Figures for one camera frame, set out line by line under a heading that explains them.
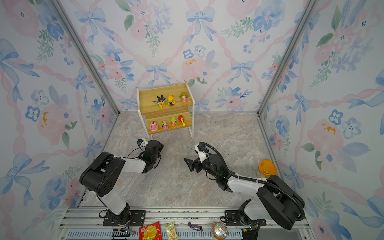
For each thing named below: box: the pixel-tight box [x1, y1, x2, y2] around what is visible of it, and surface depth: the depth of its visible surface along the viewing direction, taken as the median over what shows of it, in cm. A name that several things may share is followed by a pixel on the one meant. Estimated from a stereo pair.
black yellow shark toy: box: [152, 94, 166, 108], surface depth 76 cm
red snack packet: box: [138, 221, 163, 240], surface depth 71 cm
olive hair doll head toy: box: [179, 91, 189, 103], surface depth 81 cm
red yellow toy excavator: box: [178, 115, 186, 127], surface depth 94 cm
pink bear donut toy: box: [149, 121, 158, 132], surface depth 90 cm
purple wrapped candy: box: [188, 221, 204, 232], surface depth 73 cm
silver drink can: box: [212, 222, 228, 240], surface depth 63 cm
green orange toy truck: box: [170, 117, 177, 127], surface depth 92 cm
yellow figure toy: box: [167, 95, 176, 107], surface depth 77 cm
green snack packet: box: [164, 221, 181, 240], surface depth 70 cm
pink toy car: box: [162, 120, 169, 131], surface depth 90 cm
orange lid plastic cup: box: [256, 159, 278, 179], surface depth 82 cm
